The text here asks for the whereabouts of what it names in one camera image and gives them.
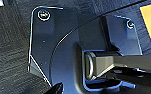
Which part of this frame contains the thin black cable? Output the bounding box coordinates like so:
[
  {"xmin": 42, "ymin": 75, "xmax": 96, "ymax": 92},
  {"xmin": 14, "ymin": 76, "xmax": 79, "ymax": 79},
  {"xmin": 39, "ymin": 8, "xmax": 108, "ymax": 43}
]
[{"xmin": 49, "ymin": 0, "xmax": 151, "ymax": 79}]

